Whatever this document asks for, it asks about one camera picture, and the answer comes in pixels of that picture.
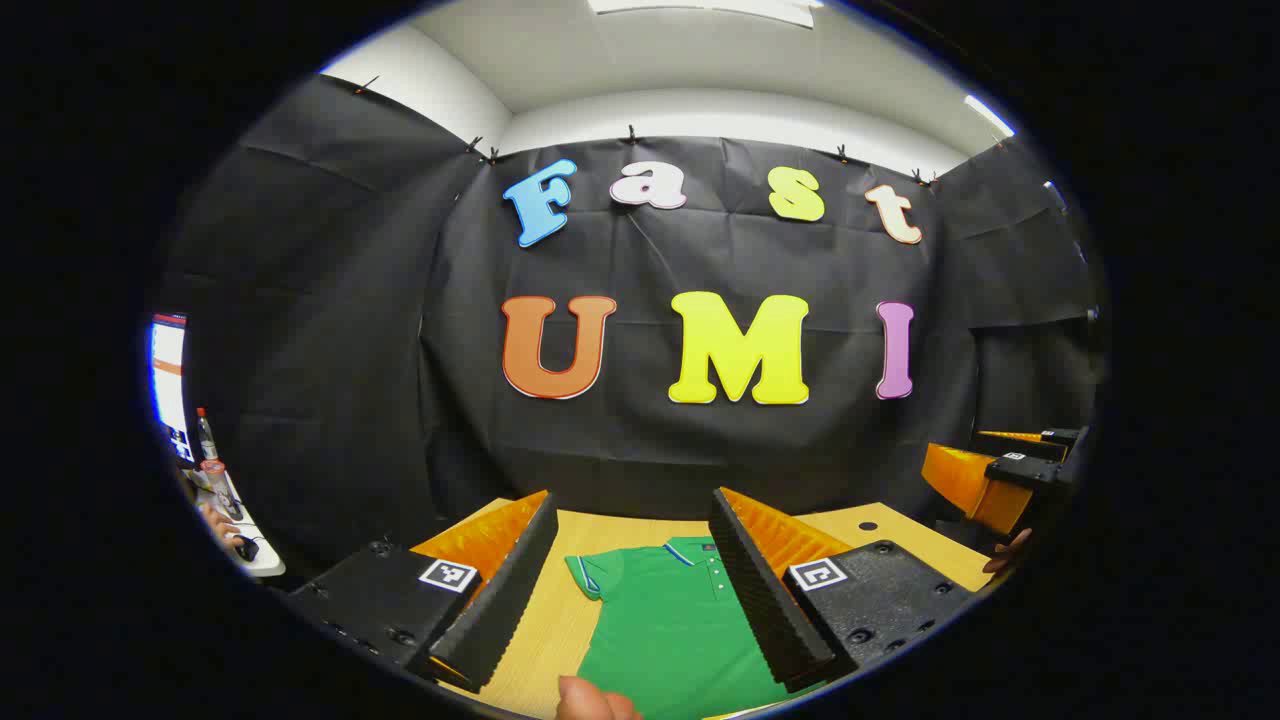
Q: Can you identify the small ceiling light panel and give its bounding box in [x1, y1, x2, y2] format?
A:
[963, 93, 1017, 138]

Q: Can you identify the white side desk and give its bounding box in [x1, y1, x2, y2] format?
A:
[188, 465, 287, 579]

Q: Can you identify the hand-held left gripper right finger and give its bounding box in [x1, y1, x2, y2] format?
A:
[708, 487, 976, 694]

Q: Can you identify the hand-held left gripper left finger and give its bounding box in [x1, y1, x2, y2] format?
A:
[285, 490, 559, 694]

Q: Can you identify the green T-shirt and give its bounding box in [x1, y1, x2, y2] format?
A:
[565, 537, 831, 719]

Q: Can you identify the large ceiling light panel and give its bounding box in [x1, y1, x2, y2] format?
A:
[588, 0, 823, 29]

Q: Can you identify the black backdrop cloth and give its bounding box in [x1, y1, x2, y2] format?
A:
[160, 75, 1101, 581]

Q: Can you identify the row of black cloth clips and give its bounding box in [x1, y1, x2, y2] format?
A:
[353, 73, 1009, 193]

